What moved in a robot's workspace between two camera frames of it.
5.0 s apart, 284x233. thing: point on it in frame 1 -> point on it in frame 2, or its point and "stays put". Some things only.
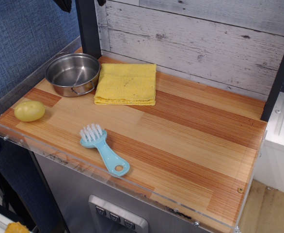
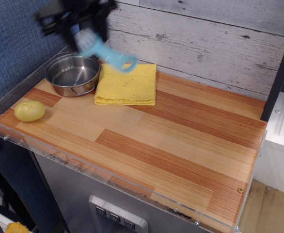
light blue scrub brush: (92, 135) -> (89, 43)
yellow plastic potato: (29, 110) stays put
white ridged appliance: (276, 168) stays put
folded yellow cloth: (120, 84) stays put
